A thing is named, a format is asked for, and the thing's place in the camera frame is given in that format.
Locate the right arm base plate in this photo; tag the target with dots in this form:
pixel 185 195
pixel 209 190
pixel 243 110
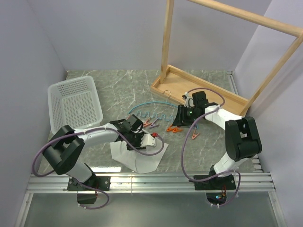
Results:
pixel 217 183

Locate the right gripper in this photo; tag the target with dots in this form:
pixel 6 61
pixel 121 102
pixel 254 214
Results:
pixel 181 119

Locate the white plastic basket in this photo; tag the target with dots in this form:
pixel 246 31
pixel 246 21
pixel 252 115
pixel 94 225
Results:
pixel 74 102

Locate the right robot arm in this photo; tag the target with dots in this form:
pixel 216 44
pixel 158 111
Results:
pixel 242 139

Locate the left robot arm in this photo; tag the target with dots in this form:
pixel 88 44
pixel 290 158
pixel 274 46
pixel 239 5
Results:
pixel 64 153

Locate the wooden rack with tray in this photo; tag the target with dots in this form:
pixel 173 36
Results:
pixel 213 34

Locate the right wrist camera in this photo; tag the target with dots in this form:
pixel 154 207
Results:
pixel 188 100

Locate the orange clothespin right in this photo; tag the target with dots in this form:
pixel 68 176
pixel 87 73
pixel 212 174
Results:
pixel 177 129

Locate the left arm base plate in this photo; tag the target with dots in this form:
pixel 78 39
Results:
pixel 96 182

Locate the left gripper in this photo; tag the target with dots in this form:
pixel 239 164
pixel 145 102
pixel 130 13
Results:
pixel 138 146

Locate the white underwear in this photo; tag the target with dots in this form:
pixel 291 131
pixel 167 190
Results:
pixel 133 160

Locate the purple clothespin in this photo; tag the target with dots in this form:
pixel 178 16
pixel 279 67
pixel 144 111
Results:
pixel 154 124

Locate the blue wire hanger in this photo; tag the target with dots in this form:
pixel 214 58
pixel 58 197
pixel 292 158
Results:
pixel 161 111

